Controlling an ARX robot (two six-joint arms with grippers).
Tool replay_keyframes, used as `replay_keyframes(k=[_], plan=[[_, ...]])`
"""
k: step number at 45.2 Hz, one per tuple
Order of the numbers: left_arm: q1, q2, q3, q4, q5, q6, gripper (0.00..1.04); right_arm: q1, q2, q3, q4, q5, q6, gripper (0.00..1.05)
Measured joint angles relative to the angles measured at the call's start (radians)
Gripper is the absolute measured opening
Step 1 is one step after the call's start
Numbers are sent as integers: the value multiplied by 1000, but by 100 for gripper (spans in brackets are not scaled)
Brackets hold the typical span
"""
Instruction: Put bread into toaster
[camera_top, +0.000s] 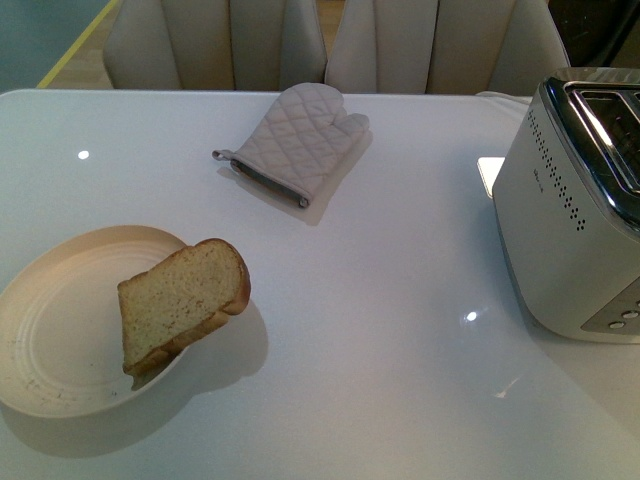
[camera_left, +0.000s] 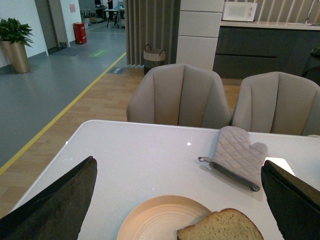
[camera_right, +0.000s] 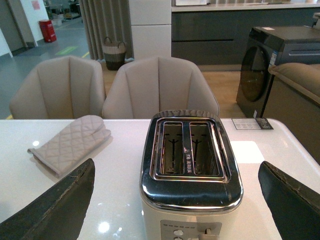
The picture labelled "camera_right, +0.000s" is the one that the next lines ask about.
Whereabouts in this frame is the white tall cabinet column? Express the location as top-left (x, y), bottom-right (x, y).
top-left (128, 0), bottom-right (172, 60)

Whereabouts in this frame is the beige upholstered chair right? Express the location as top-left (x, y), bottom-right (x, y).
top-left (102, 56), bottom-right (220, 119)

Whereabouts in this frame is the black front-load washing machine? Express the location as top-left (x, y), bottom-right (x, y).
top-left (235, 25), bottom-right (320, 119)

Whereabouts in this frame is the grey quilted oven mitt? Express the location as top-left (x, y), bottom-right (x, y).
top-left (27, 115), bottom-right (111, 178)

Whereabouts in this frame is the woven laundry basket with handles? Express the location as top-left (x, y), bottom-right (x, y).
top-left (102, 36), bottom-right (127, 71)

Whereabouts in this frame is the black and white info card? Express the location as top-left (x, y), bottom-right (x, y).
top-left (231, 118), bottom-right (273, 130)

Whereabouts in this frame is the white microwave oven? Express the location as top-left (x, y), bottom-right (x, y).
top-left (174, 0), bottom-right (210, 7)

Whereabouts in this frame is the dark grey kitchen cabinet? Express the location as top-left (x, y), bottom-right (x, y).
top-left (171, 4), bottom-right (320, 65)

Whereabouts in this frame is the beige upholstered chair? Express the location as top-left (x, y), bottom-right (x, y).
top-left (102, 56), bottom-right (220, 119)
top-left (9, 55), bottom-right (106, 120)

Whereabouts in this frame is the beige pleated curtain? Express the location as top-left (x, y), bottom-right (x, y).
top-left (79, 0), bottom-right (134, 60)

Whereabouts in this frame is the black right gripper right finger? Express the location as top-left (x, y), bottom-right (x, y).
top-left (258, 161), bottom-right (320, 240)

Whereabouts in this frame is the beige upholstered chair left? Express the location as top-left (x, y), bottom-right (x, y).
top-left (9, 55), bottom-right (106, 120)

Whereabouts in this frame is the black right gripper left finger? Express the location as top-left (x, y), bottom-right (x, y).
top-left (0, 158), bottom-right (95, 240)

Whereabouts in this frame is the cream chrome two-slot toaster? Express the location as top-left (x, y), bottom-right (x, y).
top-left (139, 110), bottom-right (244, 240)

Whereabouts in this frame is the pink wall notice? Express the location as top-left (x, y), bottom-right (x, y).
top-left (31, 0), bottom-right (41, 11)

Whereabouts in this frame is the beige sofa armrest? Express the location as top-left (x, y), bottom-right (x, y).
top-left (263, 62), bottom-right (320, 163)

